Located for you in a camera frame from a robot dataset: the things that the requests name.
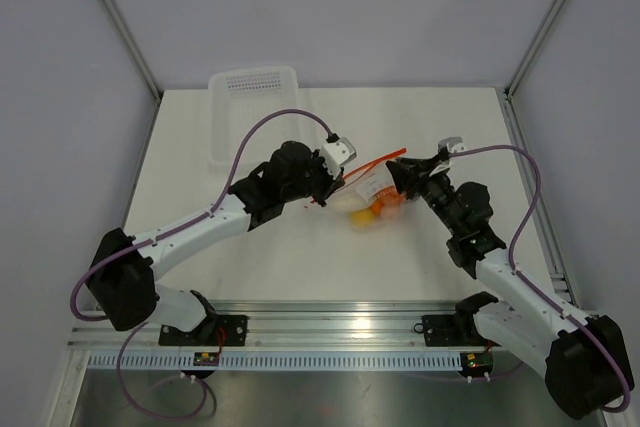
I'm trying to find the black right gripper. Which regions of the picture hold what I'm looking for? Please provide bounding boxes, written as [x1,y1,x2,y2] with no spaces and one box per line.
[386,154,462,235]

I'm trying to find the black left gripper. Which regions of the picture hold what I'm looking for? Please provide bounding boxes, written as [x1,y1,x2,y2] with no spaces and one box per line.
[282,149,344,207]

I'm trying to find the clear zip top bag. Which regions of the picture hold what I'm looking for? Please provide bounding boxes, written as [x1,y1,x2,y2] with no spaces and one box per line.
[327,148,407,231]

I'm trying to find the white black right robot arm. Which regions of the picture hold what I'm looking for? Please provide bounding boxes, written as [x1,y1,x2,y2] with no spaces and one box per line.
[386,158,635,420]

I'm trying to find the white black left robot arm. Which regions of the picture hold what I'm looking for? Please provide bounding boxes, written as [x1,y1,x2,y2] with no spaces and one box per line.
[86,136,355,345]

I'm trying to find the fake orange pumpkin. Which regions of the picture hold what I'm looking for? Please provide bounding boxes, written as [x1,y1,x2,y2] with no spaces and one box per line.
[370,189,404,219]

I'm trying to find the fake white radish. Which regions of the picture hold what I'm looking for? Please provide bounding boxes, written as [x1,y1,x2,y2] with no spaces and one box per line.
[328,194,368,214]

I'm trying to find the fake yellow lemon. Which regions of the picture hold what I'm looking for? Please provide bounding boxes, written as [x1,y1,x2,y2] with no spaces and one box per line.
[349,209,376,229]

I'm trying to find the white plastic perforated basket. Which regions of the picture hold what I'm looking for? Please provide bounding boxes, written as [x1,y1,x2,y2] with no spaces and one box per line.
[208,66,302,171]

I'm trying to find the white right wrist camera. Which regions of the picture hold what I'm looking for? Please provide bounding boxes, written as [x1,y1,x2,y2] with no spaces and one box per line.
[438,136,466,156]

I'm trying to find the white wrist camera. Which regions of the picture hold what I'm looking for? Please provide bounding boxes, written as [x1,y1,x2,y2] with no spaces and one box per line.
[438,136,466,156]
[319,137,357,178]

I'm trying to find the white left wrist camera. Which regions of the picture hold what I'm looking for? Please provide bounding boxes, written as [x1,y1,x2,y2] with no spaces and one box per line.
[319,137,357,178]

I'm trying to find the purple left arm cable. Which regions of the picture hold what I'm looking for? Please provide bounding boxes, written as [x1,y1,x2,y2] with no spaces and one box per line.
[69,107,341,323]

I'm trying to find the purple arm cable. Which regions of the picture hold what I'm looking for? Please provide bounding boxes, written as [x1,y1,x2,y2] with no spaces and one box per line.
[69,107,341,323]
[452,144,632,413]

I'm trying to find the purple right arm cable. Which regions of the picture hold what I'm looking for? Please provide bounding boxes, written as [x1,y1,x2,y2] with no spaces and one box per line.
[452,144,632,413]

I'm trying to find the aluminium frame post right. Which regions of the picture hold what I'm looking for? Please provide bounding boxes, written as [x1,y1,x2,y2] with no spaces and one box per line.
[504,0,599,101]

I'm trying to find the aluminium frame post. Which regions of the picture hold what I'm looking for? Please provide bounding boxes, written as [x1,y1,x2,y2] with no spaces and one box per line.
[72,0,163,103]
[504,0,599,101]

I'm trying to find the aluminium mounting rail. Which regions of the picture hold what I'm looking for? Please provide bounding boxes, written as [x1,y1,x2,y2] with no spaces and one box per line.
[67,299,501,352]

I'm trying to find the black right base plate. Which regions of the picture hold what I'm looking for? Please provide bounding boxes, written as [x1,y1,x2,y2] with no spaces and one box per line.
[419,314,491,348]

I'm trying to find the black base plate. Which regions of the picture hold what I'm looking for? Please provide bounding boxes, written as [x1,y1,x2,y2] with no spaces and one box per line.
[419,314,491,348]
[158,314,249,347]

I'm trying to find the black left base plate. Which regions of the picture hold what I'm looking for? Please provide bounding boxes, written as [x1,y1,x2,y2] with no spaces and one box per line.
[158,314,249,347]

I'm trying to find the white slotted cable duct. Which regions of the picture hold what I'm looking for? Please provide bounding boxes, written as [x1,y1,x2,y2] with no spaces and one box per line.
[88,350,462,372]

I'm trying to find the aluminium frame post left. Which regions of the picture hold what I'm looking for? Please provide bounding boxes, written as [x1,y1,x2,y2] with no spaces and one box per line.
[72,0,163,103]

